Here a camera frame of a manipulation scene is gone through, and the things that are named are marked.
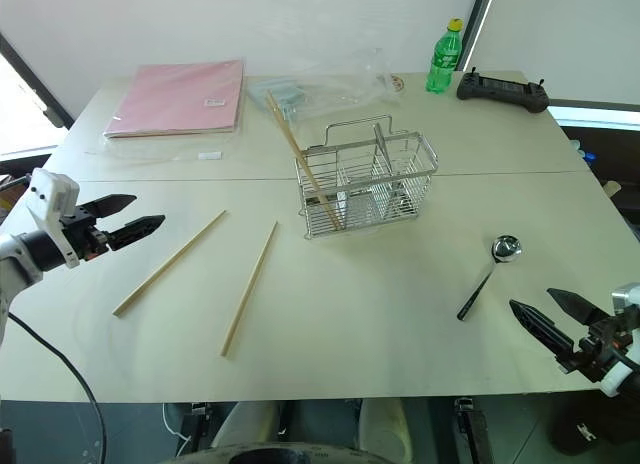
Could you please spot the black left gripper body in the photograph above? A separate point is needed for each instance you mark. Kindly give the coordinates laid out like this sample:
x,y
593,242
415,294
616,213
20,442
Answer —
x,y
80,231

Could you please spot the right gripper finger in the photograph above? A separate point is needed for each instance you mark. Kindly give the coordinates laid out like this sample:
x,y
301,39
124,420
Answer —
x,y
577,304
542,329

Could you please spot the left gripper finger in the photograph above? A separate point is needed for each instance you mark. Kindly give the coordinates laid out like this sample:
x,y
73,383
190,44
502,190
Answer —
x,y
135,228
112,203

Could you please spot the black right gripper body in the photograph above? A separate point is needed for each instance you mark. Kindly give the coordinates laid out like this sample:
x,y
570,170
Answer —
x,y
602,346

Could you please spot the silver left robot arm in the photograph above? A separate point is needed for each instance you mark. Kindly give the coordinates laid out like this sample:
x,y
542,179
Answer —
x,y
15,264

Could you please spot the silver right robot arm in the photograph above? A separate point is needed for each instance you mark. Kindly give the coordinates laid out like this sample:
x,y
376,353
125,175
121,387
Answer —
x,y
634,386

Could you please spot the wooden chopstick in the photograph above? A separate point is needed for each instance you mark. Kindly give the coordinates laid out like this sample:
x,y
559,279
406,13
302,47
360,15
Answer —
x,y
295,146
170,263
250,288

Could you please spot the black bag with white mark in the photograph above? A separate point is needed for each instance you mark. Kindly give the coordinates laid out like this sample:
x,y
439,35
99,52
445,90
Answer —
x,y
590,429

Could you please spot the clear sleeve with white label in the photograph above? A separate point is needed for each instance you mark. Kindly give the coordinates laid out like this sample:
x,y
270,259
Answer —
x,y
210,156

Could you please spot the pink paper pack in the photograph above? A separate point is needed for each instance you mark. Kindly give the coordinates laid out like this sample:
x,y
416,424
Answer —
x,y
180,96

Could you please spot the white rounded shell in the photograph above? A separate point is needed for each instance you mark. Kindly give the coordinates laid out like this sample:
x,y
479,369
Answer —
x,y
245,421
387,426

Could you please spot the pale blue packet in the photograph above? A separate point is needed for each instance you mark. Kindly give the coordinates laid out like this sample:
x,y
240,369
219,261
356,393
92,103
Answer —
x,y
290,96

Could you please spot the black remote controller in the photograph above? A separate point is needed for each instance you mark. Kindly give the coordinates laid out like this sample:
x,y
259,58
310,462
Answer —
x,y
500,89

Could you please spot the clear plastic bag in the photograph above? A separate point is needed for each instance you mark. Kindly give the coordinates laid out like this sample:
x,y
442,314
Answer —
x,y
345,81

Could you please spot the dark rounded robot body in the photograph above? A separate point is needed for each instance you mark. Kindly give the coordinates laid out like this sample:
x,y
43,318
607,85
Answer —
x,y
270,455

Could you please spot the green plastic soda bottle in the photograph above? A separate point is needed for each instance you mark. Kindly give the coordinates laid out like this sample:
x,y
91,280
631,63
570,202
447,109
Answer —
x,y
442,59

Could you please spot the small round sticker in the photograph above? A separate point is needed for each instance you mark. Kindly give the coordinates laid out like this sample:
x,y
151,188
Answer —
x,y
398,83

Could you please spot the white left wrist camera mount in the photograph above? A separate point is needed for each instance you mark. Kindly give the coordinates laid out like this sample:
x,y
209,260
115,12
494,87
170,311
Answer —
x,y
50,194

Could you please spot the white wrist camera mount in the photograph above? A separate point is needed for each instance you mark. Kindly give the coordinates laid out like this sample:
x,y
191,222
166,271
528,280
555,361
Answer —
x,y
627,298
50,194

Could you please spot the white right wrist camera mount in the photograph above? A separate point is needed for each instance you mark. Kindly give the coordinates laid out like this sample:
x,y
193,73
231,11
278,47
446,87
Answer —
x,y
627,298

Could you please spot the black table leg bracket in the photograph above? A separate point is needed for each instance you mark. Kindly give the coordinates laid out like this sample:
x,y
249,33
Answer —
x,y
195,426
472,429

